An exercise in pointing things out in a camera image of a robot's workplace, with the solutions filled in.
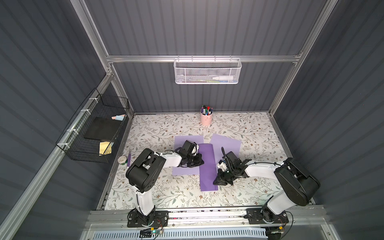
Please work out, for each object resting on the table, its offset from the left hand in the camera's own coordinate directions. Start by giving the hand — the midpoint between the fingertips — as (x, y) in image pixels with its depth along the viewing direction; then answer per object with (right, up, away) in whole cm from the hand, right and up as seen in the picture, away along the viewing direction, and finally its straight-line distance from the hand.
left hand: (205, 164), depth 91 cm
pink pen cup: (+1, +32, +14) cm, 35 cm away
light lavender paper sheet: (+17, +11, +12) cm, 23 cm away
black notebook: (-52, +22, -19) cm, 60 cm away
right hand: (+4, -10, -8) cm, 13 cm away
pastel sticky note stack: (-49, +28, -9) cm, 57 cm away
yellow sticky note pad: (-43, +15, -30) cm, 55 cm away
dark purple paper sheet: (+1, -5, -2) cm, 6 cm away
